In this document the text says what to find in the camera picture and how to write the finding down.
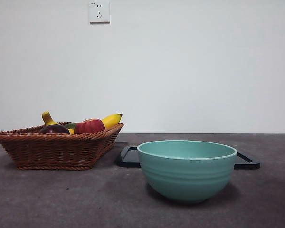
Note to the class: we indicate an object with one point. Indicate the teal ribbed bowl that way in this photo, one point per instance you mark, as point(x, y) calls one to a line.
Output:
point(187, 178)

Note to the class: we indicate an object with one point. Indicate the dark purple plum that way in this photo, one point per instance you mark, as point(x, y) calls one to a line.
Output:
point(54, 130)

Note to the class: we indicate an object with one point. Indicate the yellow banana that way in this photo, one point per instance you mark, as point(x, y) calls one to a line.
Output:
point(112, 120)

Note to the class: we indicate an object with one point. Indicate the black rectangular tray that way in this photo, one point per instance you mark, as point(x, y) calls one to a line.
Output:
point(129, 159)

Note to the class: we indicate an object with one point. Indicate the red apple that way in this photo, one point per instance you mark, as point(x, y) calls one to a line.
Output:
point(89, 126)

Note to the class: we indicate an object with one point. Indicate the green avocado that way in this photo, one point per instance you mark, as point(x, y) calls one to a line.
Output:
point(71, 125)

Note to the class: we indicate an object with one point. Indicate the brown wicker basket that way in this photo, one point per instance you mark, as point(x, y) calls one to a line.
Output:
point(54, 152)

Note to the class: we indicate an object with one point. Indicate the white wall socket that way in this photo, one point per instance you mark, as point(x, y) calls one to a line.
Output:
point(99, 12)

